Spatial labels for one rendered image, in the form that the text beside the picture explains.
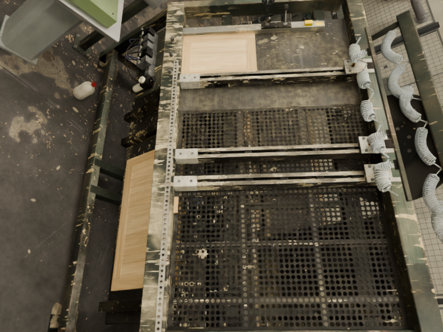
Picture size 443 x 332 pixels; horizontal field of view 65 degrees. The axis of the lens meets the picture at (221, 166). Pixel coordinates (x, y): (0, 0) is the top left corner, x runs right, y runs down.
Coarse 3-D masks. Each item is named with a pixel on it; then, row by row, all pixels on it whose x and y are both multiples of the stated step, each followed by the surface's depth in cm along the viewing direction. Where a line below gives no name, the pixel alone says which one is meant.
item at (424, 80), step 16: (400, 16) 256; (384, 32) 265; (416, 32) 244; (416, 48) 240; (416, 64) 236; (416, 80) 232; (432, 80) 226; (432, 96) 222; (432, 112) 219; (432, 128) 216
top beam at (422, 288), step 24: (360, 0) 228; (360, 24) 219; (384, 120) 189; (384, 192) 178; (408, 216) 166; (408, 240) 161; (408, 264) 157; (408, 288) 155; (432, 288) 152; (408, 312) 156; (432, 312) 148
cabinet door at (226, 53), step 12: (192, 36) 235; (204, 36) 235; (216, 36) 234; (228, 36) 233; (240, 36) 232; (252, 36) 232; (192, 48) 231; (204, 48) 230; (216, 48) 230; (228, 48) 229; (240, 48) 228; (252, 48) 227; (192, 60) 227; (204, 60) 226; (216, 60) 225; (228, 60) 225; (240, 60) 224; (252, 60) 223; (192, 72) 222; (204, 72) 221
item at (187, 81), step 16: (368, 48) 193; (352, 64) 206; (192, 80) 213; (208, 80) 212; (224, 80) 212; (240, 80) 212; (256, 80) 212; (272, 80) 212; (288, 80) 212; (304, 80) 212; (320, 80) 212; (336, 80) 212; (352, 80) 212
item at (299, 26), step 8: (248, 24) 234; (256, 24) 233; (296, 24) 231; (304, 24) 231; (312, 24) 230; (184, 32) 234; (192, 32) 234; (200, 32) 234; (208, 32) 234; (216, 32) 234; (224, 32) 234; (232, 32) 234; (240, 32) 234; (256, 32) 234; (264, 32) 234; (272, 32) 234; (280, 32) 234
